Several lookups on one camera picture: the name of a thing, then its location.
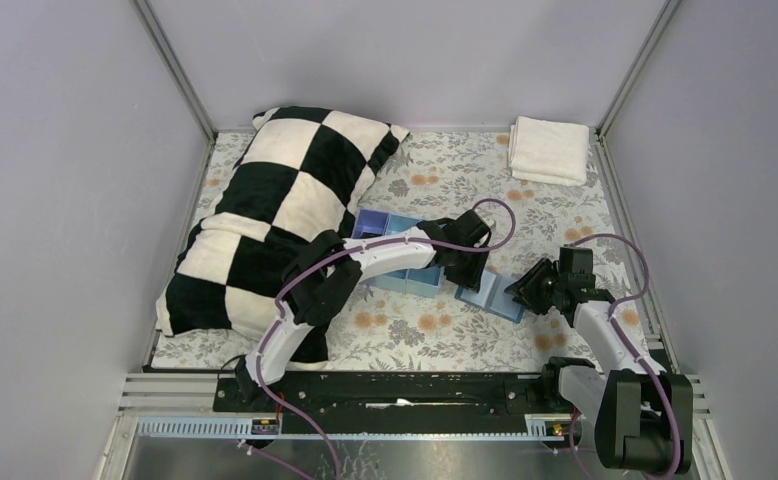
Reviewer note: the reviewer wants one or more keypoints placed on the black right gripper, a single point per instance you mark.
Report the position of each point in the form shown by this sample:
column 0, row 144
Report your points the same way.
column 538, row 291

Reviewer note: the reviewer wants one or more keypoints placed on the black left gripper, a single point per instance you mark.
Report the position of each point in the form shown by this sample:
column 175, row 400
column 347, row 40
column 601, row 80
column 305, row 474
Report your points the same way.
column 464, row 263

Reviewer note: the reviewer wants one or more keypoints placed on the teal card holder wallet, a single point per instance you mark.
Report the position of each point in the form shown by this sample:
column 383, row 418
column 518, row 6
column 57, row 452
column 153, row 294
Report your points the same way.
column 491, row 297

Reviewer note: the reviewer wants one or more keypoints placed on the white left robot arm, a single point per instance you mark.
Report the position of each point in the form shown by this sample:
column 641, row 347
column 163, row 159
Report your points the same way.
column 319, row 282

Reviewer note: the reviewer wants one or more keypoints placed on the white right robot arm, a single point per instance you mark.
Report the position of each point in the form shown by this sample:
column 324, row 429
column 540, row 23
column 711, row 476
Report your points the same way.
column 640, row 412

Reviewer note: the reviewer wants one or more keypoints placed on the blue three-compartment tray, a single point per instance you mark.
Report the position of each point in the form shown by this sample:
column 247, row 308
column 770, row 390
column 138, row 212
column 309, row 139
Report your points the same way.
column 397, row 268

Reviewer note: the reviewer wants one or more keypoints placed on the floral patterned table cloth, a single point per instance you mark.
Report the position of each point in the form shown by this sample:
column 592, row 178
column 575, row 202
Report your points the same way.
column 437, row 174

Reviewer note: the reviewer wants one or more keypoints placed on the folded white towel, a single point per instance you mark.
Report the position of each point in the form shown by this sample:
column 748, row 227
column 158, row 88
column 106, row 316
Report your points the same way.
column 549, row 152

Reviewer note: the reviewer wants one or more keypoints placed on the black white checkered pillow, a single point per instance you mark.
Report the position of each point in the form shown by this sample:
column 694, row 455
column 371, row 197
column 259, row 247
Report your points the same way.
column 303, row 172

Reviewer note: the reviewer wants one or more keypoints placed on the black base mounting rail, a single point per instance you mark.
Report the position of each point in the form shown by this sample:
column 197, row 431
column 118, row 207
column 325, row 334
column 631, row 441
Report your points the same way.
column 400, row 403

